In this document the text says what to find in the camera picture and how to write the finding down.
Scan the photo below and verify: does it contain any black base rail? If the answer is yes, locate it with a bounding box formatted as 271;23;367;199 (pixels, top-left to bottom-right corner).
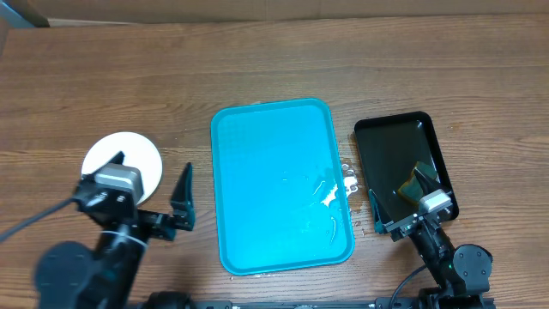
136;291;497;309

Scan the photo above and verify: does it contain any blue plastic tray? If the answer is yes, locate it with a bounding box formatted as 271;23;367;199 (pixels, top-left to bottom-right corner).
210;98;354;276

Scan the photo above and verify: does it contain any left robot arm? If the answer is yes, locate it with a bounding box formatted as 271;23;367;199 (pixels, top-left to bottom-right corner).
34;152;196;308

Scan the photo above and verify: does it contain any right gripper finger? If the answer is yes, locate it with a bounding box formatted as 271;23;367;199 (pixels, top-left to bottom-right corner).
413;166;444;200
368;189;393;234

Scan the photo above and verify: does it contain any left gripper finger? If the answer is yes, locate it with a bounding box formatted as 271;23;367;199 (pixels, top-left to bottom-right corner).
81;151;125;180
170;162;195;219

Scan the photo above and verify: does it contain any light blue rimmed plate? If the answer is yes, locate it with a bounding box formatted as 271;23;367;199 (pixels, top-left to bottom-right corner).
81;131;163;205

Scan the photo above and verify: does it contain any green yellow sponge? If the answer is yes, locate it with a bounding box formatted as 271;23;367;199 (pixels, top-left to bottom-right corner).
397;161;438;206

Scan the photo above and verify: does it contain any black plastic tray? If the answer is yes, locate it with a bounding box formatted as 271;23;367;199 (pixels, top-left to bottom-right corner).
354;112;459;222

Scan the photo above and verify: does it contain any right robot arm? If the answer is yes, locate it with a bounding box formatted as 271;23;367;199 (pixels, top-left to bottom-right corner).
363;162;494;308

